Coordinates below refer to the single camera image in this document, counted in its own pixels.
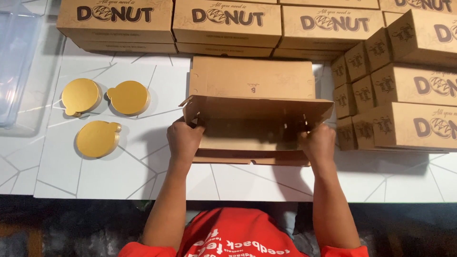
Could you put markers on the person's right hand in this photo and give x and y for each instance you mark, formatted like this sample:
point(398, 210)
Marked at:
point(319, 144)

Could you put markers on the person's left hand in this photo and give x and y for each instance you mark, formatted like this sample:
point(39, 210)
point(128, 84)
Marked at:
point(182, 139)

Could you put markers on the person's right fingers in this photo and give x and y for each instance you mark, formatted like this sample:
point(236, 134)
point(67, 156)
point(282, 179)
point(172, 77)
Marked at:
point(310, 130)

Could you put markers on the person's left fingers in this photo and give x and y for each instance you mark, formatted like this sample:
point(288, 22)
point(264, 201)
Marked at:
point(185, 122)

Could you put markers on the plain brown cardboard box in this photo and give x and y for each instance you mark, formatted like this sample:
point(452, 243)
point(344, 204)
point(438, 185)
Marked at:
point(250, 80)

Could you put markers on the round gold cake board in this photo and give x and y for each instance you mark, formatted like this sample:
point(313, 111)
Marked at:
point(128, 97)
point(97, 139)
point(80, 96)

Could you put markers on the pile of printed brown boxes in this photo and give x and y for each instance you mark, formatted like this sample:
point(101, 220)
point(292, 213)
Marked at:
point(228, 25)

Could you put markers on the red printed shirt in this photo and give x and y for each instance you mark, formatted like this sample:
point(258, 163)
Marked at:
point(235, 235)

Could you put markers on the clear plastic container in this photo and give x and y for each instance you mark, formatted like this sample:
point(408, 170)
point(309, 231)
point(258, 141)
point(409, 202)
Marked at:
point(16, 64)

